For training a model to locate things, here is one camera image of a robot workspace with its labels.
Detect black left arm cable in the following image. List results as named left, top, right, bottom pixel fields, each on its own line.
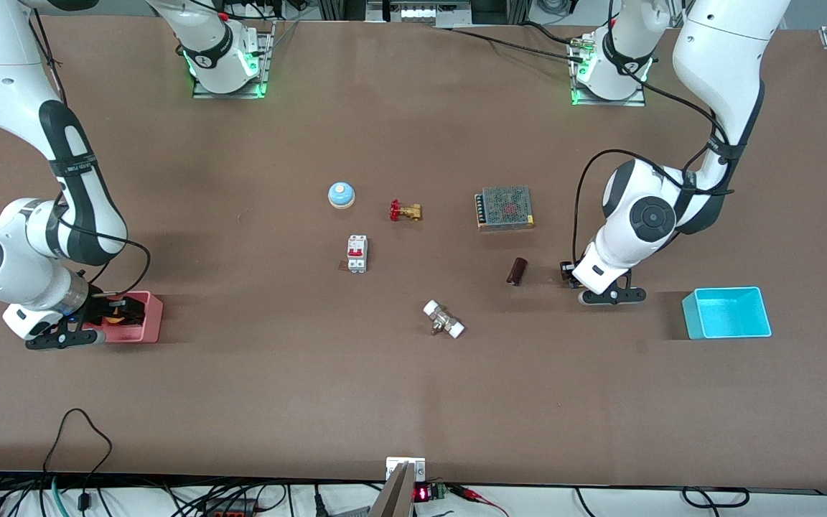
left=573, top=72, right=737, bottom=248

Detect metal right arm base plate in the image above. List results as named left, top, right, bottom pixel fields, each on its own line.
left=193, top=20, right=274, bottom=100

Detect black coiled cable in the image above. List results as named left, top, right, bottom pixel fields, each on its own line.
left=681, top=487, right=750, bottom=509

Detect yellow push button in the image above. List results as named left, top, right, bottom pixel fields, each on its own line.
left=105, top=307, right=146, bottom=328

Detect perforated metal power supply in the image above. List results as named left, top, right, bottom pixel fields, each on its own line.
left=475, top=185, right=535, bottom=230

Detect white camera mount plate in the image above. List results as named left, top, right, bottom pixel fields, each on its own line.
left=386, top=457, right=426, bottom=482

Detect red clip lead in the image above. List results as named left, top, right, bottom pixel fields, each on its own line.
left=449, top=485, right=511, bottom=517

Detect aluminium frame rack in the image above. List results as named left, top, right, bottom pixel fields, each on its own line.
left=317, top=0, right=533, bottom=28

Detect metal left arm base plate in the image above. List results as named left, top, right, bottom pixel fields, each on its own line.
left=570, top=36, right=648, bottom=108

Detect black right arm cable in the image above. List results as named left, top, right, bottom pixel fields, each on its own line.
left=26, top=7, right=151, bottom=297

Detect black looped cable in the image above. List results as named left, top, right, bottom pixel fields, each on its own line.
left=44, top=408, right=113, bottom=512

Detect metal fitting white ends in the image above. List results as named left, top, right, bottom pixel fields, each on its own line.
left=423, top=299, right=466, bottom=340

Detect black power strip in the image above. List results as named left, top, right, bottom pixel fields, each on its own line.
left=202, top=498, right=260, bottom=517

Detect white red circuit breaker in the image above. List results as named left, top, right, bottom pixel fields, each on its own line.
left=346, top=234, right=369, bottom=274

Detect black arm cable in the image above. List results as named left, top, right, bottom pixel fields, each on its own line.
left=26, top=7, right=151, bottom=297
left=573, top=72, right=737, bottom=248

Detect black cable on table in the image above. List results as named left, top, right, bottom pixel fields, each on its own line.
left=449, top=22, right=587, bottom=60

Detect cyan plastic bin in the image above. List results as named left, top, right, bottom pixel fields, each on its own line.
left=681, top=287, right=772, bottom=340

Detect grey metal mount bar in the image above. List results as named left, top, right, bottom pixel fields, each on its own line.
left=369, top=462, right=416, bottom=517

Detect pink plastic bin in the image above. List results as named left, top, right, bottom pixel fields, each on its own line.
left=82, top=291, right=163, bottom=344

